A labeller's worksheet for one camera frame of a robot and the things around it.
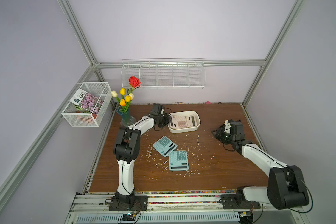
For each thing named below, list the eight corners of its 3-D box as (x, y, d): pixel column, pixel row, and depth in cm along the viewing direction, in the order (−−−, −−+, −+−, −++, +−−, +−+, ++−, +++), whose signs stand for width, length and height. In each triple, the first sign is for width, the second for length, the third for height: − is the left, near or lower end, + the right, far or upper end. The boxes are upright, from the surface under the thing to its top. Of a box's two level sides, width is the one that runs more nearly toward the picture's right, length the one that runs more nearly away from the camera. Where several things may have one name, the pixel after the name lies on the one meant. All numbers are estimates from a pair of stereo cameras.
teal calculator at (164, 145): (153, 146, 97) (152, 144, 95) (164, 136, 102) (164, 134, 100) (165, 157, 92) (165, 156, 89) (176, 146, 97) (176, 144, 95)
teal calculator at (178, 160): (168, 170, 87) (168, 168, 84) (169, 152, 94) (169, 150, 92) (188, 170, 87) (188, 168, 84) (187, 152, 94) (187, 150, 92)
